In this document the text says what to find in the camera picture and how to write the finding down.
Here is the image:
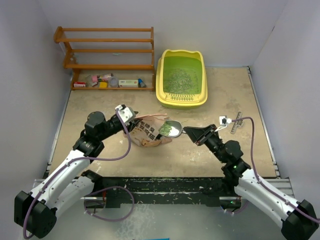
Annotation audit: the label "red white small box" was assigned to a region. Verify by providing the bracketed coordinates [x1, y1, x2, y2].
[73, 81, 87, 88]

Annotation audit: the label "clear plastic cup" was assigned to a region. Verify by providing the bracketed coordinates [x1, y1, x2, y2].
[108, 76, 119, 88]

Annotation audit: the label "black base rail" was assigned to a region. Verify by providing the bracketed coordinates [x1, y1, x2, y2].
[86, 173, 246, 212]

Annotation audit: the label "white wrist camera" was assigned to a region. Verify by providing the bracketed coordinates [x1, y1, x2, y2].
[115, 104, 136, 125]
[215, 115, 232, 132]

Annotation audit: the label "pink small package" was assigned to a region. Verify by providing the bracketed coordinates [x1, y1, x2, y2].
[91, 75, 99, 83]

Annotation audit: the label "silver metal scoop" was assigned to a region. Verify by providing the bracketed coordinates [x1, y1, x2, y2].
[164, 119, 185, 138]

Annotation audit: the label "blue grey bottle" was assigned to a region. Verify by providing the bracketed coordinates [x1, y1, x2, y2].
[138, 78, 147, 88]

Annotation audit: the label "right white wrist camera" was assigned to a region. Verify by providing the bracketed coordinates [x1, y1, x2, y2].
[215, 115, 232, 132]

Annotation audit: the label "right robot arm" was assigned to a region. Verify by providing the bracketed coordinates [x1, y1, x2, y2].
[183, 124, 320, 240]

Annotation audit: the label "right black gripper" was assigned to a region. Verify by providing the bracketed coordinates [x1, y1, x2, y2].
[183, 124, 227, 163]

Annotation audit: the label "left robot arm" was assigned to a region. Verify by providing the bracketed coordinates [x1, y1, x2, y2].
[14, 104, 137, 240]

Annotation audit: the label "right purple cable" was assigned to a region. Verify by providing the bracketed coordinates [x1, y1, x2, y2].
[223, 116, 320, 222]

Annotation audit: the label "yellow green litter box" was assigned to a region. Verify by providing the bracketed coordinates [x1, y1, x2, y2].
[155, 49, 208, 109]

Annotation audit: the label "green litter pellets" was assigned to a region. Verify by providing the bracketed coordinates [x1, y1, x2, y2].
[158, 121, 172, 137]

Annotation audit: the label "metal bag clip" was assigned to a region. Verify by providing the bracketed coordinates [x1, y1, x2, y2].
[230, 111, 244, 134]

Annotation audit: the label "pale green long box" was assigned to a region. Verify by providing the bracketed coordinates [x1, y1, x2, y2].
[118, 79, 139, 88]

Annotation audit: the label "brown wooden shelf rack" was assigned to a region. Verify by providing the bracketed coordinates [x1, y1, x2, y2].
[53, 26, 156, 91]

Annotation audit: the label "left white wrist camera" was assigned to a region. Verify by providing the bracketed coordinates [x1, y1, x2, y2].
[115, 104, 136, 125]

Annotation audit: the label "pink cat litter bag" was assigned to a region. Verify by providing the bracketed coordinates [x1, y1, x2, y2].
[129, 113, 172, 148]

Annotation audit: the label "yellow small block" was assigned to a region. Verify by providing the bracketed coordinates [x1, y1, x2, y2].
[98, 81, 108, 89]

